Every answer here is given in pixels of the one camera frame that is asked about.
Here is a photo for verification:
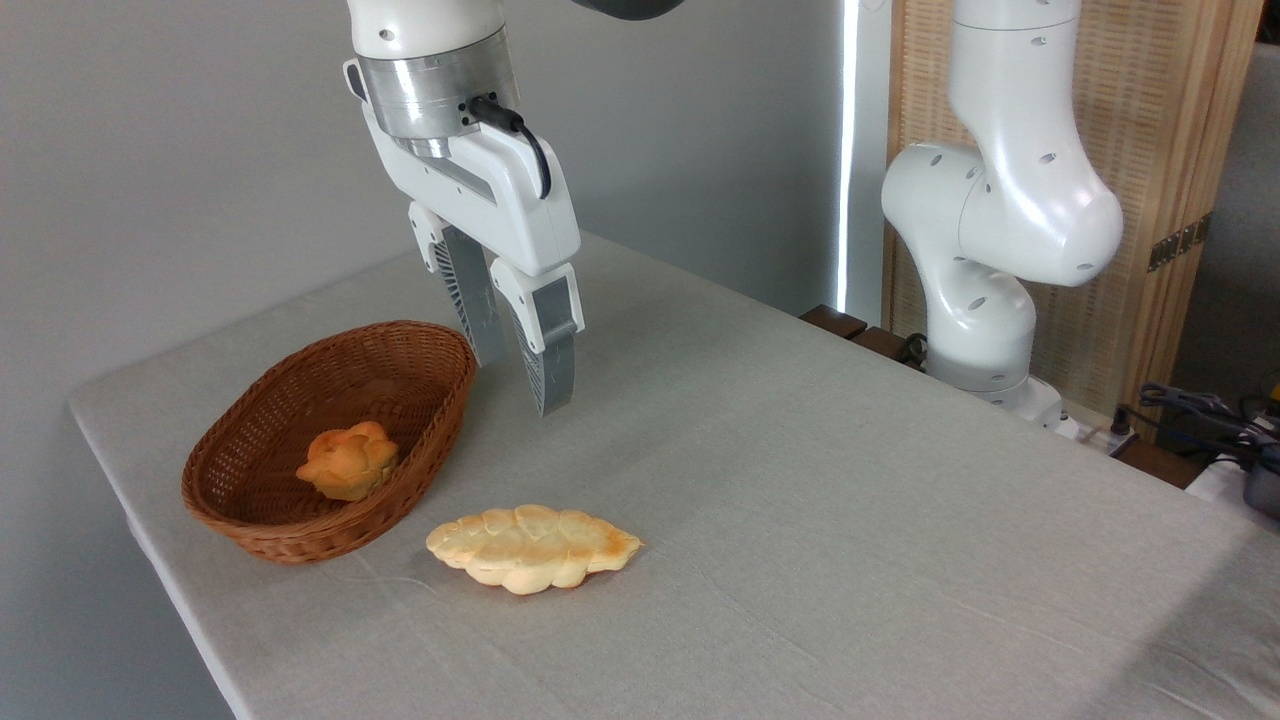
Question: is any white power strip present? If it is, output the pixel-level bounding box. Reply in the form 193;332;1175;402
1058;402;1141;457

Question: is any dark grey round device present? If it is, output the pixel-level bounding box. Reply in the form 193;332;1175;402
1243;440;1280;520

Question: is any wooden woven folding screen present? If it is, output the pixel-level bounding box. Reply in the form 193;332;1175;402
885;0;1266;421

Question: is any dark brown wooden block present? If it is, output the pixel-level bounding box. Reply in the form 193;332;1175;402
850;326;916;365
1118;440;1208;490
800;305;869;341

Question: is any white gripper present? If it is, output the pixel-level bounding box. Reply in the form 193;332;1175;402
360;100;587;419

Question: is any grey tablecloth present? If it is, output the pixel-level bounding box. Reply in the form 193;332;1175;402
68;230;1280;720

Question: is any long braided bread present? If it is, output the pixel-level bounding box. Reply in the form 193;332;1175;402
426;504;644;596

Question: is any small orange bread roll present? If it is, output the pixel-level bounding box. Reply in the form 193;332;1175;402
296;421;400;502

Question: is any brown wicker oval basket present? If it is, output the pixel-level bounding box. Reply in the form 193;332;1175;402
181;320;478;566

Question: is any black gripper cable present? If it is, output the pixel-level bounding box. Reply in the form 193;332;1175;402
468;95;553;201

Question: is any bundle of dark cables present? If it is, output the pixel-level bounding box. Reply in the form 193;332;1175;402
1113;382;1280;471

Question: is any white vertical window frame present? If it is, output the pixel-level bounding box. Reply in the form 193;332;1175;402
838;0;894;327

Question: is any dark metal screen hinge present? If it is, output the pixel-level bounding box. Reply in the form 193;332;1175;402
1147;212;1213;273

